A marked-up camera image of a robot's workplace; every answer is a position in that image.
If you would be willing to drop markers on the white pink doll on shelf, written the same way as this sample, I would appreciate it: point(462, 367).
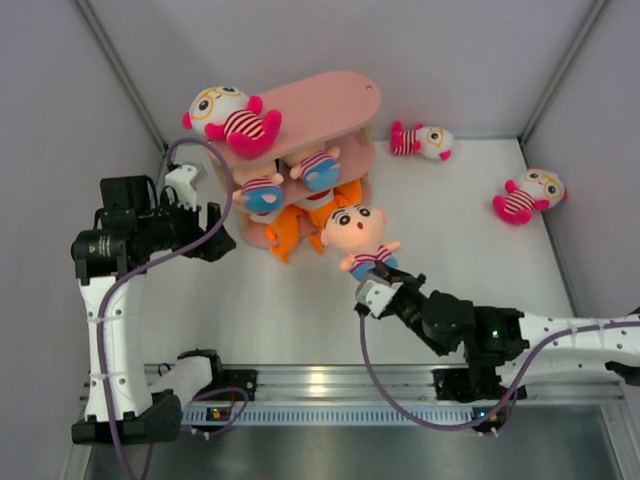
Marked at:
point(227, 114)

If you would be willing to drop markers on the boy doll black hair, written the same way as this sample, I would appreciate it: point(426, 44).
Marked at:
point(357, 231)

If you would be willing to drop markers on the aluminium left frame rail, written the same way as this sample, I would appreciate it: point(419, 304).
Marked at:
point(154, 315)

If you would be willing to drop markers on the pink three-tier toy shelf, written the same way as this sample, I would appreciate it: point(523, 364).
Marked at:
point(330, 109)

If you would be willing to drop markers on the boy doll on middle shelf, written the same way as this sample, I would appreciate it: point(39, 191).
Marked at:
point(258, 188)

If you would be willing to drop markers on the orange shrimp plush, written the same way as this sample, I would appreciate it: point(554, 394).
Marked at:
point(319, 208)
point(286, 230)

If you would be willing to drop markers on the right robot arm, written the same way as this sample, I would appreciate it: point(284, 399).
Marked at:
point(505, 348)

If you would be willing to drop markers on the aluminium front frame rail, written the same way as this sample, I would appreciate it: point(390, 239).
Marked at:
point(405, 383)

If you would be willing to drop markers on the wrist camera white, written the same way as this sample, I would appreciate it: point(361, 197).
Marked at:
point(373, 296)
point(184, 180)

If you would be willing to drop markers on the aluminium frame rail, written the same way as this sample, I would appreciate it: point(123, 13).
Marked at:
point(405, 383)
point(154, 315)

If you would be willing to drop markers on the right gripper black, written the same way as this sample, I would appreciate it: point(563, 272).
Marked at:
point(393, 276)

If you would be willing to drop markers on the white pink doll right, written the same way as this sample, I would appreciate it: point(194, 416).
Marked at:
point(536, 190)

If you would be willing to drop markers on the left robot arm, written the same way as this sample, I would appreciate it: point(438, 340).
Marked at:
point(135, 222)

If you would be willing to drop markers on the white slotted cable duct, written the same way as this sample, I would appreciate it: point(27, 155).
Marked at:
point(350, 415)

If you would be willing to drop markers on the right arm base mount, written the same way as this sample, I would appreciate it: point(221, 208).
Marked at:
point(466, 385)

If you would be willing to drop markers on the white pink doll back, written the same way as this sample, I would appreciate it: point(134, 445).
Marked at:
point(431, 142)

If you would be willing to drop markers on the boy doll striped shirt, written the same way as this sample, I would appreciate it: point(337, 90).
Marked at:
point(318, 167)

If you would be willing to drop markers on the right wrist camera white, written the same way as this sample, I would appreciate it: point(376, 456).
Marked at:
point(373, 296)

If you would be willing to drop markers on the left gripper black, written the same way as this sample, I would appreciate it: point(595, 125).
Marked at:
point(191, 219)

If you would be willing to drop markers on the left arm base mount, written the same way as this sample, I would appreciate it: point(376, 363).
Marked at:
point(242, 378)

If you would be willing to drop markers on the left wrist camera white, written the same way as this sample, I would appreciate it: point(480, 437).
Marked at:
point(184, 180)

